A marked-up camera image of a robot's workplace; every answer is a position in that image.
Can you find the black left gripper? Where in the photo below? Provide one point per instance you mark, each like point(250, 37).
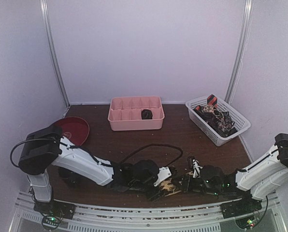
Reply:
point(155, 195)

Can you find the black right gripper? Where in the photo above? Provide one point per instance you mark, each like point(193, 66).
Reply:
point(187, 181)

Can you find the leopard print tie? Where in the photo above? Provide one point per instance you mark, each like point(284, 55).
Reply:
point(167, 188)

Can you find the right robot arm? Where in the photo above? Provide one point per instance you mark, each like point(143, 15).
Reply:
point(245, 188)

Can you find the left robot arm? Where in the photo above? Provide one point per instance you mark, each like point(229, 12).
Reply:
point(48, 146)

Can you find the dark patterned ties pile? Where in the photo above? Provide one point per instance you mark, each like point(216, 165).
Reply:
point(218, 120)

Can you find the rolled black tie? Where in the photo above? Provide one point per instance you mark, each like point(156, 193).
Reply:
point(146, 114)

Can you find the dark blue cup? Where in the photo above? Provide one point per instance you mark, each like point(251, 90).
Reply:
point(70, 178)

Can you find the right circuit board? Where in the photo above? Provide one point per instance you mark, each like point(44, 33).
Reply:
point(248, 222)

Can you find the circuit board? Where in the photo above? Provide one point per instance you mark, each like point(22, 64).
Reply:
point(248, 222)
point(50, 222)

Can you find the pink divided organizer box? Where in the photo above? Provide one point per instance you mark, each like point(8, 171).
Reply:
point(125, 113)

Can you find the white plastic mesh basket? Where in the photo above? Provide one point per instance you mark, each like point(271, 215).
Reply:
point(241, 123)

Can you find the red black striped tie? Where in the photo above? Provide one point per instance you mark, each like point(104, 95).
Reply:
point(212, 100)

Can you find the red round plate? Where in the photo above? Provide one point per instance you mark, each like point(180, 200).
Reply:
point(75, 129)

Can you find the left circuit board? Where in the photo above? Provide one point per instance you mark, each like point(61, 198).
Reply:
point(50, 222)

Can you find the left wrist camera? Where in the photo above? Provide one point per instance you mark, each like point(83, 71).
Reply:
point(164, 174)

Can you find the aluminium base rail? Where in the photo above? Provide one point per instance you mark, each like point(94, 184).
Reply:
point(199, 218)

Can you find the right aluminium corner post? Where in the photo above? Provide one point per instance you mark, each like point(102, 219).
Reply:
point(240, 51)

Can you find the aluminium corner post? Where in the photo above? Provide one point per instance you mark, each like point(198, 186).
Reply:
point(53, 54)
point(240, 51)

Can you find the left aluminium corner post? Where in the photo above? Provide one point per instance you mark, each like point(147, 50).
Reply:
point(53, 54)

